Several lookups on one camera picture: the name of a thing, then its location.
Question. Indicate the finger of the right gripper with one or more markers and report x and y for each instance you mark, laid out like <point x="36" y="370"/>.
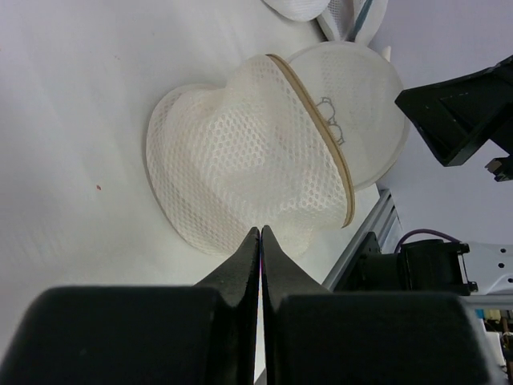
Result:
<point x="457" y="117"/>

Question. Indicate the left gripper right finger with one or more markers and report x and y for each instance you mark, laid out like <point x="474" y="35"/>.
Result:
<point x="317" y="336"/>

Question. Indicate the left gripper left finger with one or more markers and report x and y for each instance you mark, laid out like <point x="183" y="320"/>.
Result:
<point x="201" y="334"/>

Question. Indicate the beige mesh laundry bag glasses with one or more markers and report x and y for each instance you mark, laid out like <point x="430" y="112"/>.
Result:
<point x="285" y="143"/>

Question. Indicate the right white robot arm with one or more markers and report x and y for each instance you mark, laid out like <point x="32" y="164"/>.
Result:
<point x="441" y="264"/>

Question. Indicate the blue trim mesh bag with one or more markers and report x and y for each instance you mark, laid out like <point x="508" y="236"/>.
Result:
<point x="355" y="21"/>

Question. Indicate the white round mesh bag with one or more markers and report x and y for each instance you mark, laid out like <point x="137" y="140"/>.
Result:
<point x="298" y="10"/>

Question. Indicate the aluminium rail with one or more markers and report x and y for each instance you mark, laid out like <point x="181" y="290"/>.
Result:
<point x="380" y="232"/>

